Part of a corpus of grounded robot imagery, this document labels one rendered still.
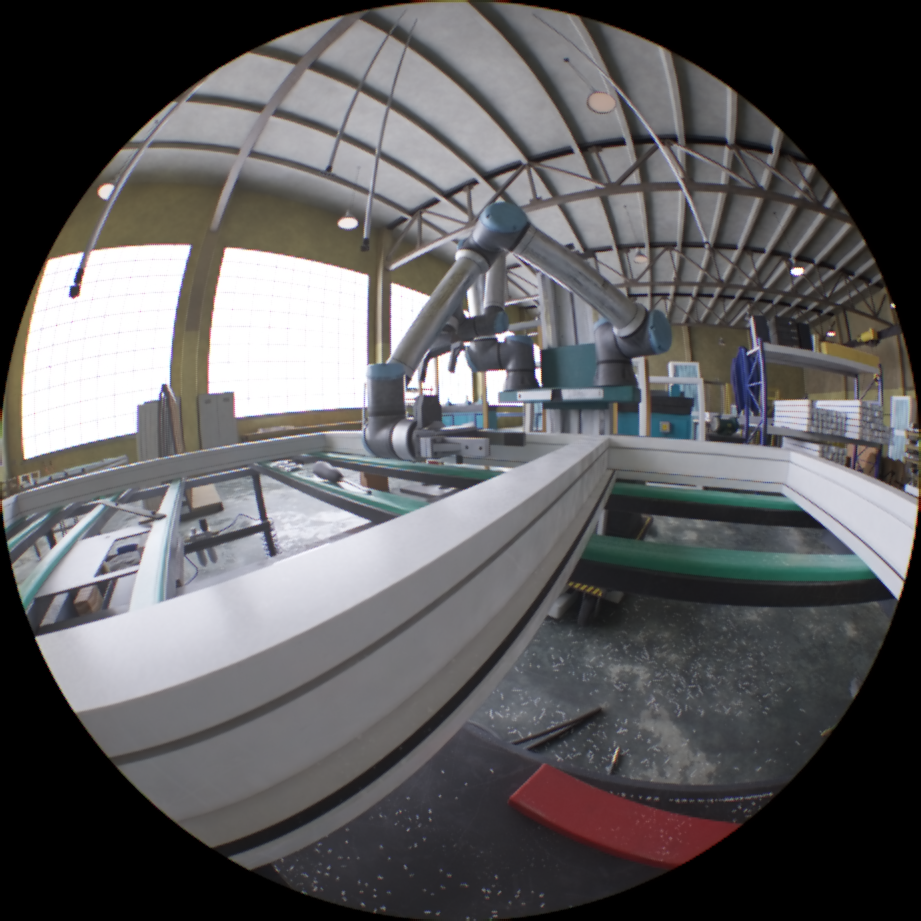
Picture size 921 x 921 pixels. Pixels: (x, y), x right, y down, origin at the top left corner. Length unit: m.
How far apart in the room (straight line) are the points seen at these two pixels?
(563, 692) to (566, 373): 1.35
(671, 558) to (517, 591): 0.15
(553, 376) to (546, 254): 0.70
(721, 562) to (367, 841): 0.44
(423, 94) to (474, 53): 1.59
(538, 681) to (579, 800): 0.89
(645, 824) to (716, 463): 0.52
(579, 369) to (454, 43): 7.28
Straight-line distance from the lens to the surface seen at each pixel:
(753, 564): 0.29
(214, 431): 7.28
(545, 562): 0.21
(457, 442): 0.43
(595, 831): 0.37
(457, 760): 0.42
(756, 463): 0.59
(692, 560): 0.27
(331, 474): 0.54
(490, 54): 7.81
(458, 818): 0.40
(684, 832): 0.41
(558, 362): 1.39
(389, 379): 0.62
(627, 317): 0.98
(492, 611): 0.15
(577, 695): 1.19
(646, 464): 0.54
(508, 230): 0.83
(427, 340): 0.79
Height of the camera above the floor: 0.98
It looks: 10 degrees down
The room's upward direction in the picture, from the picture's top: 2 degrees counter-clockwise
